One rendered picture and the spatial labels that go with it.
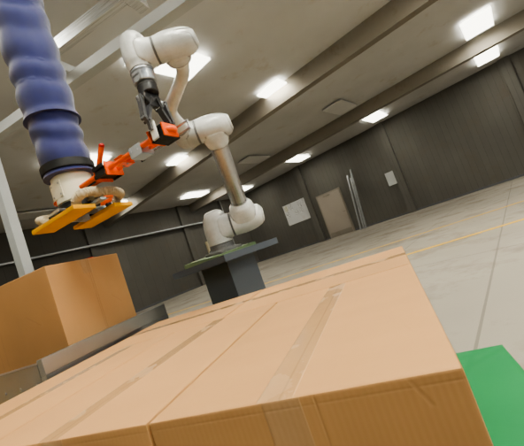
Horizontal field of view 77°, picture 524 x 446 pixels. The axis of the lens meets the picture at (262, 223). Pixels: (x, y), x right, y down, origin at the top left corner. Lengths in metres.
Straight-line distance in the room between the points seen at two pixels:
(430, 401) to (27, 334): 1.63
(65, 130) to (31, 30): 0.49
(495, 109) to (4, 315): 14.30
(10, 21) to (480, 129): 13.89
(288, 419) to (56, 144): 1.52
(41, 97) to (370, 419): 1.72
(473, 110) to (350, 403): 14.36
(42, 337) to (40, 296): 0.18
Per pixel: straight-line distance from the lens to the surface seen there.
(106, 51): 4.14
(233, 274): 1.98
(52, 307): 1.65
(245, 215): 2.02
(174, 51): 1.43
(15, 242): 5.01
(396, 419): 0.42
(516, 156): 14.47
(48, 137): 1.76
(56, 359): 1.51
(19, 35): 1.99
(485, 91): 14.69
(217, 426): 0.49
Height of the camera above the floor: 0.72
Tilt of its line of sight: 4 degrees up
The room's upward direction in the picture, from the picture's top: 20 degrees counter-clockwise
